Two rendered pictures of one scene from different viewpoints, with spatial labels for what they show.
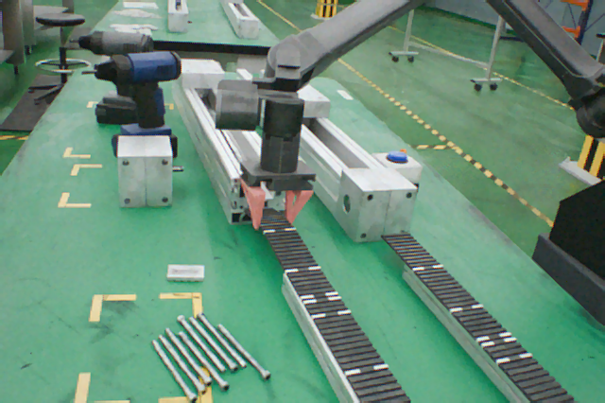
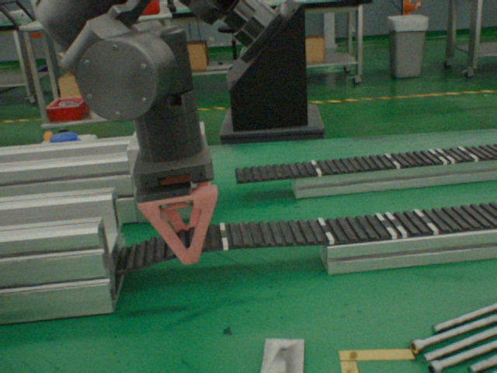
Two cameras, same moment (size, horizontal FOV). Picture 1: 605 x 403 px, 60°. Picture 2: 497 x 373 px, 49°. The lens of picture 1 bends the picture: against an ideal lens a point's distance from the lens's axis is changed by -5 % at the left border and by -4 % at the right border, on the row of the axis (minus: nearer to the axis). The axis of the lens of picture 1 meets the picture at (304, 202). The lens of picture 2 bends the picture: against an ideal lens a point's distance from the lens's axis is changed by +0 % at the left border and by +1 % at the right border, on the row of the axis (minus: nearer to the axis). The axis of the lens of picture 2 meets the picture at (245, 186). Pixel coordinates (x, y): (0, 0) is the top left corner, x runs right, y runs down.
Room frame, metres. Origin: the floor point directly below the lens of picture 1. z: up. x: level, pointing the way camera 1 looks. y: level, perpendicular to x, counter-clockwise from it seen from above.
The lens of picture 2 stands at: (0.54, 0.46, 1.05)
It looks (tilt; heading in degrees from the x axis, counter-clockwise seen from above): 21 degrees down; 290
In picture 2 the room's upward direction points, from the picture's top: 5 degrees counter-clockwise
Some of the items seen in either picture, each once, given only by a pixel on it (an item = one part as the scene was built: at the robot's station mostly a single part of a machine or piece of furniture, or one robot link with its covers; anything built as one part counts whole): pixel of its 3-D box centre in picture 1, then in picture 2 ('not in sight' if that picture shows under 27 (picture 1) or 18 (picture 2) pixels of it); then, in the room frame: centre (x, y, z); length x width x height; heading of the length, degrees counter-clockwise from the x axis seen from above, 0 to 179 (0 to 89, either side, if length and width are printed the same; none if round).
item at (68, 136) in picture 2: (397, 157); (64, 141); (1.05, -0.18, 0.84); 0.04 x 0.04 x 0.02
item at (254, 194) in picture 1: (267, 200); (182, 210); (0.75, 0.06, 0.86); 0.07 x 0.07 x 0.09; 25
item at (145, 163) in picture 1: (151, 170); not in sight; (0.88, 0.28, 0.83); 0.11 x 0.10 x 0.10; 109
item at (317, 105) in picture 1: (295, 104); not in sight; (1.26, 0.05, 0.87); 0.16 x 0.11 x 0.07; 22
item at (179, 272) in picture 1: (185, 272); (283, 364); (0.64, 0.15, 0.78); 0.05 x 0.03 x 0.01; 101
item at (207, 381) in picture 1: (186, 355); not in sight; (0.47, 0.11, 0.78); 0.11 x 0.01 x 0.01; 40
